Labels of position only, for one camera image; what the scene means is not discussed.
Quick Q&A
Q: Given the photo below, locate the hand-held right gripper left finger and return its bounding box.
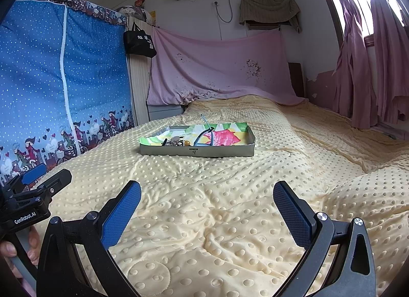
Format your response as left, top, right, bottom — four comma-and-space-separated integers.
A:
37, 180, 143, 297

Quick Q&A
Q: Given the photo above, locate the black tote bag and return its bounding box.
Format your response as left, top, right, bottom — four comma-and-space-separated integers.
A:
123, 23, 158, 59

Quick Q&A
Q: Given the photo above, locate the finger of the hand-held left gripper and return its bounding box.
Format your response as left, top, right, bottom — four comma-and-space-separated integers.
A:
35, 169, 73, 203
9, 163, 47, 192

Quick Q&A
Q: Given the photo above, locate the brown wooden board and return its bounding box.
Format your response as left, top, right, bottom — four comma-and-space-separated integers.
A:
288, 62, 306, 98

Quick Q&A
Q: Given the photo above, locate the black air conditioner cable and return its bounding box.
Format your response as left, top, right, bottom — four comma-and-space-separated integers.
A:
213, 0, 234, 23

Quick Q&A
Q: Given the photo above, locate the beige wooden side panel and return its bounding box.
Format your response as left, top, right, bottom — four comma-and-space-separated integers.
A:
127, 54, 151, 126

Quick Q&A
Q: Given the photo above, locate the grey shallow box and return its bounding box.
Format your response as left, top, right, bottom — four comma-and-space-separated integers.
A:
139, 121, 257, 158

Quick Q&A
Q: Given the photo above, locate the grey headboard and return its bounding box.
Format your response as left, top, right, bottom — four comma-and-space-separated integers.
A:
147, 103, 186, 122

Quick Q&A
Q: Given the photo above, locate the yellow dotted blanket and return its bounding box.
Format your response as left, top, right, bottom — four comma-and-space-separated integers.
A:
32, 94, 409, 297

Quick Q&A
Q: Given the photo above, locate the colourful printed cloth lining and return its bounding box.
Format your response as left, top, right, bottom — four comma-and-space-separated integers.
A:
141, 122, 252, 148

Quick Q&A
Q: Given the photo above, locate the olive draped cloth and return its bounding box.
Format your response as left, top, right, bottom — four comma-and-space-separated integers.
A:
239, 0, 301, 34

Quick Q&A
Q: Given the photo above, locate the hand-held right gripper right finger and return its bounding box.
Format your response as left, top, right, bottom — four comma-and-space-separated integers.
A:
272, 181, 378, 297

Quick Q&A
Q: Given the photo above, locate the bundled cloth pile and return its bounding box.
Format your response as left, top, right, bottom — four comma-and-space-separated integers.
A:
115, 0, 158, 28

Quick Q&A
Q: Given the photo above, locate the pink hanging cloth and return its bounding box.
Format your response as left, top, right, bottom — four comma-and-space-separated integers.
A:
146, 27, 309, 107

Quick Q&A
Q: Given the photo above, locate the blue wrist watch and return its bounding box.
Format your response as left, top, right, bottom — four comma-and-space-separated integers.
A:
190, 114, 218, 148

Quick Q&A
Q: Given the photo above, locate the blue dotted wardrobe cover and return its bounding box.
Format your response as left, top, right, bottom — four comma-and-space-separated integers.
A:
0, 0, 135, 185

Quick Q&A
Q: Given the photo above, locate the person's left hand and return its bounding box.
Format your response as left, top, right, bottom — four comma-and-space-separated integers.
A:
0, 225, 40, 281

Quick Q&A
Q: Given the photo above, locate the pink curtain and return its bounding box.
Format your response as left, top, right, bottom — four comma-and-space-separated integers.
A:
308, 0, 409, 139

